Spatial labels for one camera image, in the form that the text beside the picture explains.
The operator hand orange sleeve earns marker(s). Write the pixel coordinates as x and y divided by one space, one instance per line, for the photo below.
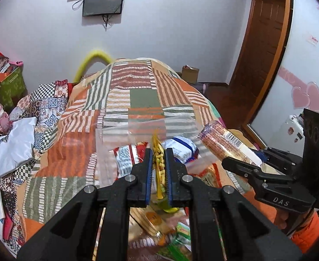
306 234

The checkered patterned blanket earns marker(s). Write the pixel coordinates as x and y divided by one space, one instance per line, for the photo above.
47 104

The yellow curved headboard tube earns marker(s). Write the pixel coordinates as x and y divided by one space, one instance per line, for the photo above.
94 56

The white sticker covered suitcase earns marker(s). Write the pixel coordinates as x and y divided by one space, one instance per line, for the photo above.
290 136

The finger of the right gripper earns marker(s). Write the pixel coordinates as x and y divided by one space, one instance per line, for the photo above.
260 180
275 161

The wall mounted black monitor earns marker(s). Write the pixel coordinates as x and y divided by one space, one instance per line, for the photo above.
101 7

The orange label cracker pack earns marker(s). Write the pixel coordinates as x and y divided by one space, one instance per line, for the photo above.
150 221

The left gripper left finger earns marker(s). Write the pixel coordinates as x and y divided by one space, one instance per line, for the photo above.
94 224

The patchwork striped bed quilt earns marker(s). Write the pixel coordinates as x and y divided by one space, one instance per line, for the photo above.
123 104

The brown wooden door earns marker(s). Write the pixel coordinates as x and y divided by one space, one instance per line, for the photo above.
259 57

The yellow mixed nuts snack bag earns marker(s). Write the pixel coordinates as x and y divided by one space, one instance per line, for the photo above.
158 166

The red chinese label snack bag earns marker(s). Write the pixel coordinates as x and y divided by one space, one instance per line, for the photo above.
210 176

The green edged crisps bag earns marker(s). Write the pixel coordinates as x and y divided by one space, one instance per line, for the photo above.
179 248

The white plastic mailer bag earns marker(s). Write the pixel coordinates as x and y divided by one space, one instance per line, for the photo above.
18 149

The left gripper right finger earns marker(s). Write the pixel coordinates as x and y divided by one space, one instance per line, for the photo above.
223 224

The blue white snack packet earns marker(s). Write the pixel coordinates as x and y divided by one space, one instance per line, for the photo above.
184 150

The green patterned storage box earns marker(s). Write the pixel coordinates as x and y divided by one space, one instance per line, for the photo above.
12 89

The brown cardboard box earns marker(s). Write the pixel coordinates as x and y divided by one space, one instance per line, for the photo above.
189 74

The clear biscuit roll pack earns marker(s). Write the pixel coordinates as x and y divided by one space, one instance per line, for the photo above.
223 143

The red white snack bag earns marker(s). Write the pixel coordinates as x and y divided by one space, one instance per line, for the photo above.
129 155

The pink heart wall decal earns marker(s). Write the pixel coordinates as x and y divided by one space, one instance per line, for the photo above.
306 97

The pink pig toy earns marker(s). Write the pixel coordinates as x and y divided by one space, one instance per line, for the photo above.
5 123

